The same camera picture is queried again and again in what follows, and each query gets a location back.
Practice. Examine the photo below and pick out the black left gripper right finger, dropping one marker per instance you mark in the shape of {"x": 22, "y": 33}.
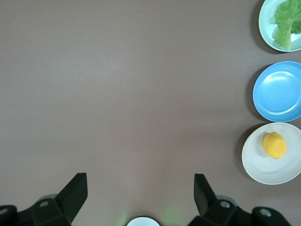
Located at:
{"x": 207, "y": 202}

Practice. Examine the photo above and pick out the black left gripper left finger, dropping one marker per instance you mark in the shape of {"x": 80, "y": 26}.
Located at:
{"x": 70, "y": 200}

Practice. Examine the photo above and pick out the yellow lemon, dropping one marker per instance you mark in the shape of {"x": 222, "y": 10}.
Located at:
{"x": 274, "y": 146}

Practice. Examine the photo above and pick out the green lettuce leaf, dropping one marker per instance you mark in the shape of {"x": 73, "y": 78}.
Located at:
{"x": 285, "y": 23}

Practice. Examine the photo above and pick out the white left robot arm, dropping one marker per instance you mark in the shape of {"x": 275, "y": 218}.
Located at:
{"x": 143, "y": 222}

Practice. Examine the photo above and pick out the beige round plate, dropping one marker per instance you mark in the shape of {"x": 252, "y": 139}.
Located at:
{"x": 265, "y": 167}

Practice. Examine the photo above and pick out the blue round plate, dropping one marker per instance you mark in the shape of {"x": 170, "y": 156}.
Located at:
{"x": 277, "y": 91}

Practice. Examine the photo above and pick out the pale green round plate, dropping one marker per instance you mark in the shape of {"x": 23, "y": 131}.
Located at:
{"x": 266, "y": 26}

